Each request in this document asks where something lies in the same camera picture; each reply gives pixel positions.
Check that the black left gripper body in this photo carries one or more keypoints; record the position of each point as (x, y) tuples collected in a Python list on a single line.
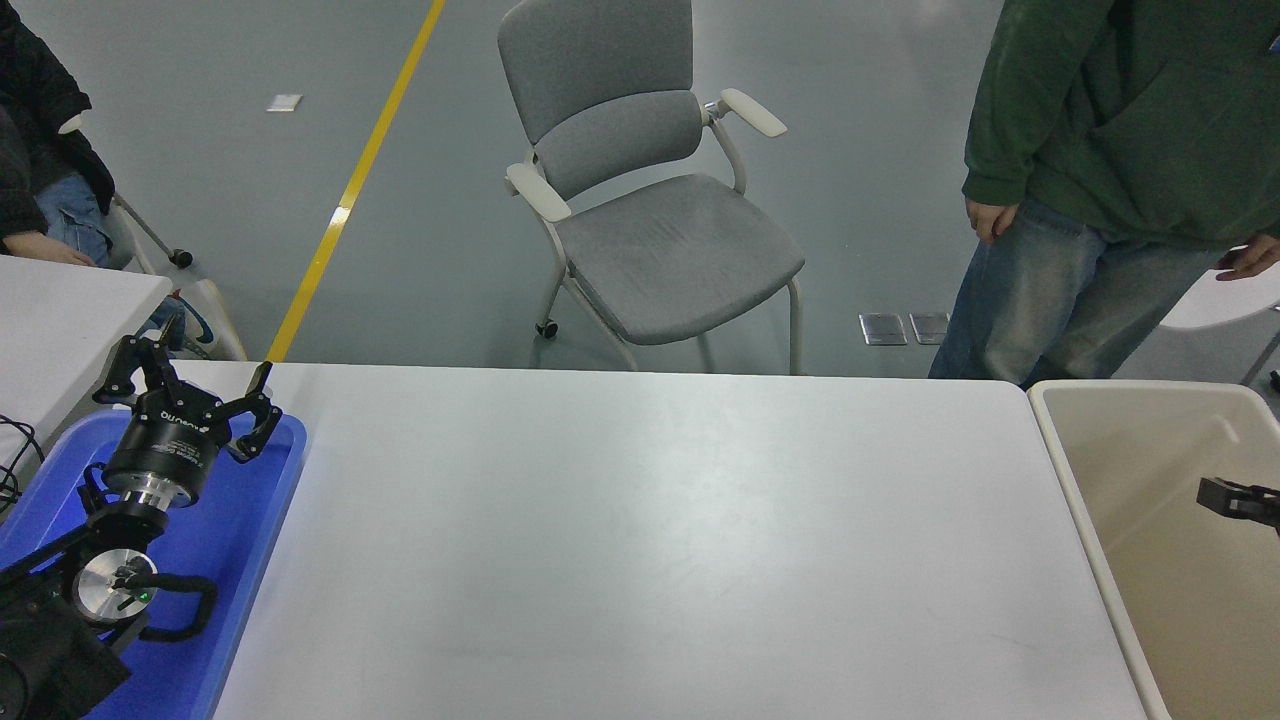
[(170, 445)]

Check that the person's hand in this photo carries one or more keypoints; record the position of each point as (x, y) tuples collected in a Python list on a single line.
[(45, 250)]

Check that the person's left hand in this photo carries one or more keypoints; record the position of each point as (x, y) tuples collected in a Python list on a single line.
[(1255, 258)]

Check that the person's right hand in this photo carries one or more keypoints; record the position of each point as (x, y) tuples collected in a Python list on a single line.
[(992, 220)]

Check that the white side table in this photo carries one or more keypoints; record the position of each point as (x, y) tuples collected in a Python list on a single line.
[(60, 330)]

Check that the large pale plastic bin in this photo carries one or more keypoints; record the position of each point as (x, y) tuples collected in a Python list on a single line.
[(1160, 560)]

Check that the blue plastic tray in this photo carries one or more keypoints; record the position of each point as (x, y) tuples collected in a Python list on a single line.
[(230, 540)]

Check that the grey wheeled chair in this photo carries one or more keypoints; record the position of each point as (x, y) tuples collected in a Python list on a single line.
[(118, 245)]

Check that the white shell chair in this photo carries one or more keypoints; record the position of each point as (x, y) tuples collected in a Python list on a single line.
[(1220, 305)]

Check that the yellow floor tape line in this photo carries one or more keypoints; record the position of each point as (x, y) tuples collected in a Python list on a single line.
[(350, 195)]

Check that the person in black jacket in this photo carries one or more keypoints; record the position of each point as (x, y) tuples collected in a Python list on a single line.
[(50, 130)]

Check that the silver floor outlet plate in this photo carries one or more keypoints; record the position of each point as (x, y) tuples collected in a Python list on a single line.
[(930, 328), (884, 329)]

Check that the grey padded armchair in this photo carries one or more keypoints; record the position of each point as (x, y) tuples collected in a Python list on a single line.
[(660, 250)]

